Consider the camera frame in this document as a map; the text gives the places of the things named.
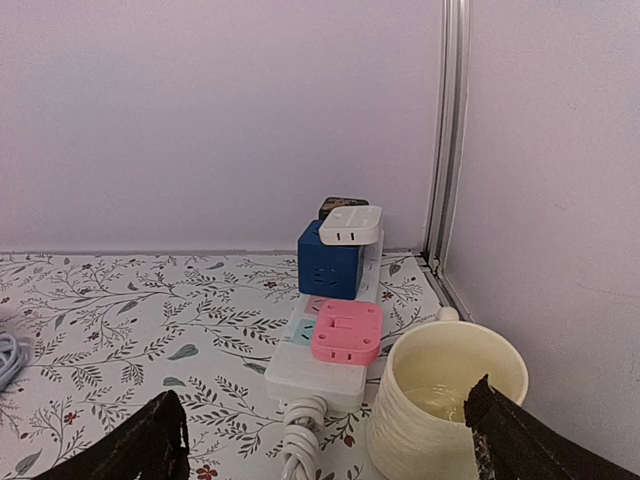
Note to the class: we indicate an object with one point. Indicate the cream ribbed ceramic mug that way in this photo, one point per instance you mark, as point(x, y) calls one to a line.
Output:
point(417, 429)

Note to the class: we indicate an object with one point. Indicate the dark green cube socket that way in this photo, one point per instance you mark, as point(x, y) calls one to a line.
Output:
point(330, 203)

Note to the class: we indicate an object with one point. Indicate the aluminium frame post right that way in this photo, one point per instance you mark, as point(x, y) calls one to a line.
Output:
point(451, 116)

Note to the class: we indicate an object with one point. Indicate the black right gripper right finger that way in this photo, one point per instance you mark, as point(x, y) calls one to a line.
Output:
point(510, 443)

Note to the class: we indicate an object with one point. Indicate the dark blue cube socket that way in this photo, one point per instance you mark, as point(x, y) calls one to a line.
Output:
point(328, 271)

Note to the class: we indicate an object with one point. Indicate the white power strip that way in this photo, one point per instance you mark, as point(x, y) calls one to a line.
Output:
point(293, 373)

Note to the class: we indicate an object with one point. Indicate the white plug adapter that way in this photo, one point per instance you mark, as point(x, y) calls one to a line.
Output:
point(358, 225)

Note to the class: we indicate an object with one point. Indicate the pink plug adapter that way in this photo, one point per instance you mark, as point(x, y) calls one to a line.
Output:
point(347, 332)

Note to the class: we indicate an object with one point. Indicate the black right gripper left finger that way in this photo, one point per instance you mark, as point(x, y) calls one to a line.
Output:
point(153, 443)

